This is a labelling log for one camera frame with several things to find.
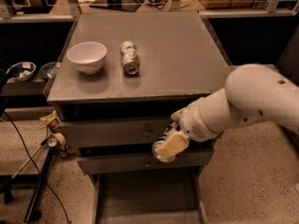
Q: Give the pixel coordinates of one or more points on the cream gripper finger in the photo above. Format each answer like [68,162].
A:
[178,115]
[175,143]

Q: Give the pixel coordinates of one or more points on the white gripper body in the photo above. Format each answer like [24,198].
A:
[192,121]

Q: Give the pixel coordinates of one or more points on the blue pepsi can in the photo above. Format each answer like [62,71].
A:
[159,144]

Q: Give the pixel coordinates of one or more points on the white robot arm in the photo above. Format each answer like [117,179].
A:
[252,93]

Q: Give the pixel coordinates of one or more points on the grey middle drawer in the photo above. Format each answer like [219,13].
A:
[142,161]

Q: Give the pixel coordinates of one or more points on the grey top drawer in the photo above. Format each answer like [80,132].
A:
[113,132]

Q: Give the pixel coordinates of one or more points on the open grey bottom drawer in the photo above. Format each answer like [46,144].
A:
[162,196]

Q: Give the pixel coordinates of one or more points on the grey drawer cabinet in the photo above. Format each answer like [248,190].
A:
[180,58]

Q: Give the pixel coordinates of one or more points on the green white soda can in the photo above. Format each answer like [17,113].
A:
[129,58]

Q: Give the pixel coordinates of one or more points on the white ceramic bowl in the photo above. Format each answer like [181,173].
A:
[87,57]

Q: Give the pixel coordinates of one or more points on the roll of tape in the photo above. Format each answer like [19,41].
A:
[57,140]

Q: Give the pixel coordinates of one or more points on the crumpled snack bag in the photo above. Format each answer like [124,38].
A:
[51,120]

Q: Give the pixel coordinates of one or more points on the black monitor stand base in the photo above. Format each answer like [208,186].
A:
[120,5]

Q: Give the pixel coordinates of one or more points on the dark glass bowl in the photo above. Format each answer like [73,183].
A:
[48,70]

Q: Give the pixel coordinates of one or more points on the white bowl with items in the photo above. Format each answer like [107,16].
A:
[22,71]

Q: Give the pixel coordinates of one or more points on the black stand leg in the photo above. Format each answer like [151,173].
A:
[32,214]

